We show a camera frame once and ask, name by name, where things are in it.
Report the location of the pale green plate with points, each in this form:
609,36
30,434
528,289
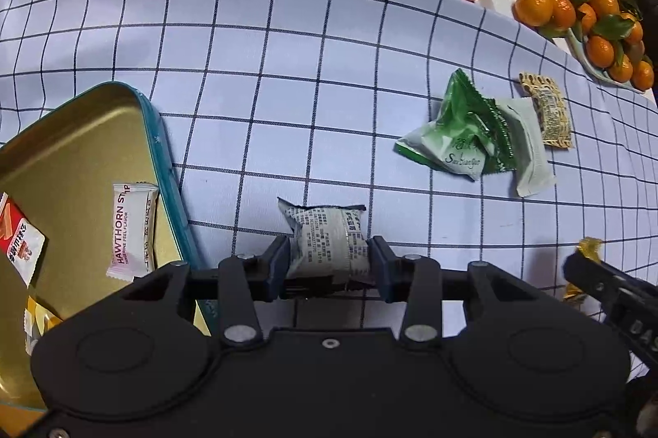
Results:
586,57

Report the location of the pale green snack packet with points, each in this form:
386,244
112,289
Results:
529,160

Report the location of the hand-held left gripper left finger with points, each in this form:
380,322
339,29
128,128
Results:
276,266

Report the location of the yellow silver snack packet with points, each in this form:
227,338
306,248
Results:
38,322

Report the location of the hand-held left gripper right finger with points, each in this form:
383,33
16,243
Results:
381,268

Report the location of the white pink snack packet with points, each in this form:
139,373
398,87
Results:
128,232

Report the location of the gold candy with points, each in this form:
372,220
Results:
588,245

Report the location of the pile of leafy mandarins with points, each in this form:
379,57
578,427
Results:
534,6

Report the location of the red white snack packet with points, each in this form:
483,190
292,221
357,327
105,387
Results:
18,242

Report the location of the teal tin box gold inside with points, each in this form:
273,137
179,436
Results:
77,160

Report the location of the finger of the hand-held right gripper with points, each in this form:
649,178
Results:
591,276

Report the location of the grey snack packet black end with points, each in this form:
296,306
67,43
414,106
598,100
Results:
324,237

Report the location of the brown patterned snack packet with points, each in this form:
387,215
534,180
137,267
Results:
552,119

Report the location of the green white leaf snack packet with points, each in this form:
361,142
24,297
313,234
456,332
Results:
442,145

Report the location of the blue checked white tablecloth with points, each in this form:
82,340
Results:
308,57

